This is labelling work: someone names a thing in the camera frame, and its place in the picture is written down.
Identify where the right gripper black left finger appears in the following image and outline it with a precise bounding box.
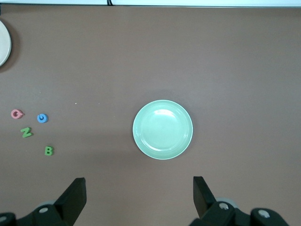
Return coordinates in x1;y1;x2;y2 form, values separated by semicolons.
17;178;87;226

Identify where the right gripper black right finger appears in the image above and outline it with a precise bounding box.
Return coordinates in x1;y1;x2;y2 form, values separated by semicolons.
190;176;253;226

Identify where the green letter Z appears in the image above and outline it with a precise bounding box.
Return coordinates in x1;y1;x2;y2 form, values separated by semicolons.
20;127;33;138

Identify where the pink letter Q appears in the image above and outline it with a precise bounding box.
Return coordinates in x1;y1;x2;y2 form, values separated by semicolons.
10;109;24;119

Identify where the green plate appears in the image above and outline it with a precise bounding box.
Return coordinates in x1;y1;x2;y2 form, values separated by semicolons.
132;99;194;161

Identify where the brown table cover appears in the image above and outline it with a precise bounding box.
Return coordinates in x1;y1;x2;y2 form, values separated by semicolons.
0;5;301;226

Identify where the beige plate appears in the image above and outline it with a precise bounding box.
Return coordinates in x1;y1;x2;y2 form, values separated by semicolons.
0;20;12;67

